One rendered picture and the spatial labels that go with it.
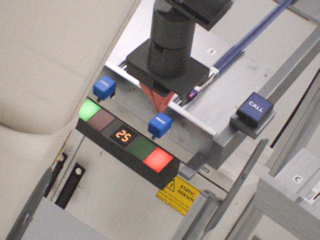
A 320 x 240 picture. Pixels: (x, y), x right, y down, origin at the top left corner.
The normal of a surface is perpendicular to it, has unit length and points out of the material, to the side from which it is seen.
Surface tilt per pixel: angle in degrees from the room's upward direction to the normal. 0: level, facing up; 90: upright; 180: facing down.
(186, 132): 134
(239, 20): 90
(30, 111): 88
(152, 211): 90
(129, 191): 90
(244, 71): 43
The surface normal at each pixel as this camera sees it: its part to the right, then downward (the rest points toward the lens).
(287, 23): -0.37, 0.00
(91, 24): 0.55, 0.36
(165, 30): -0.46, 0.67
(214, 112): 0.10, -0.63
